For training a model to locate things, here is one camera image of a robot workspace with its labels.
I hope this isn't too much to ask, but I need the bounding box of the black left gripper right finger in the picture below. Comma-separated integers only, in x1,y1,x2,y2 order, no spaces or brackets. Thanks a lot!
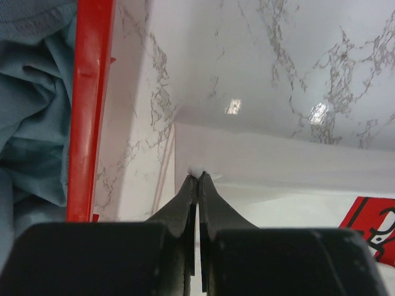
197,172,261,295

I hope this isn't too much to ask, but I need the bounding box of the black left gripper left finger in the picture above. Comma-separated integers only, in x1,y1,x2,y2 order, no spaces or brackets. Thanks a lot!
148,175,198,295

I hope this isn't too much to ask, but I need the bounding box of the white t-shirt red print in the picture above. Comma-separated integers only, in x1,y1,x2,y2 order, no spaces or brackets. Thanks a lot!
154,121,395,296

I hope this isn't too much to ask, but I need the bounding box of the red plastic bin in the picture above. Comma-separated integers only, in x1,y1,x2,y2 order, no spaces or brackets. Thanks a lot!
66,1,115,222

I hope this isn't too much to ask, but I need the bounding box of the light blue t-shirt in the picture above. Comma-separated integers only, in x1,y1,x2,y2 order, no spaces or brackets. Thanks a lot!
0,0,78,247

